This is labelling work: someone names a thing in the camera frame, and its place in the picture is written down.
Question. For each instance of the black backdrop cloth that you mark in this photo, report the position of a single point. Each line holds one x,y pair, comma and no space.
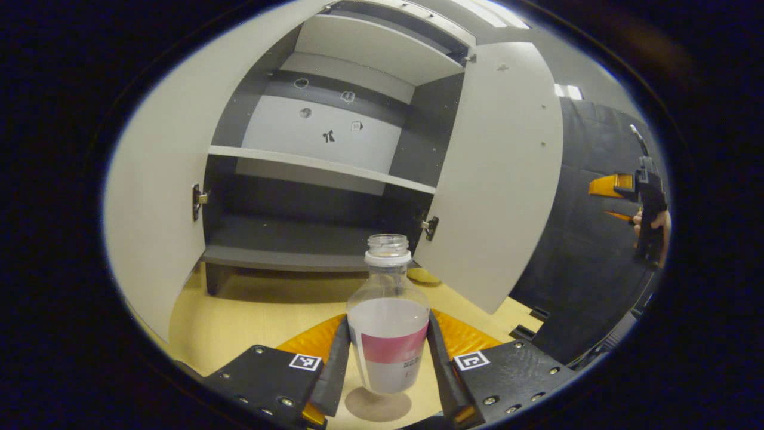
585,269

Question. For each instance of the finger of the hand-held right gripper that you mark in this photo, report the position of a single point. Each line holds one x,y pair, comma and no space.
621,216
609,185

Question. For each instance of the grey cabinet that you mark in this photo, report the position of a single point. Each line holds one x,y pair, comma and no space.
286,239

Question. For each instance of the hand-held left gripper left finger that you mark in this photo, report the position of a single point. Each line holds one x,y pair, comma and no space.
337,376

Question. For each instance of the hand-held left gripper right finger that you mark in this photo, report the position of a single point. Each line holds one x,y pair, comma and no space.
444,376

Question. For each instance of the small ceiling light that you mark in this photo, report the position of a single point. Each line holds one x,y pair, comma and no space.
568,91

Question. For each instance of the large ceiling light panel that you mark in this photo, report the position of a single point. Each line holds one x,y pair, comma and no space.
486,12

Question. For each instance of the grey cabinet drawer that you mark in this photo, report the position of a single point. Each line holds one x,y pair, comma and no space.
436,24

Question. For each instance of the clear bottle with pink label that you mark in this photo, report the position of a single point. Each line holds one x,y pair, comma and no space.
388,334

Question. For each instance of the yellow plush toy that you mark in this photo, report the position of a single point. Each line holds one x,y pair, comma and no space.
425,276

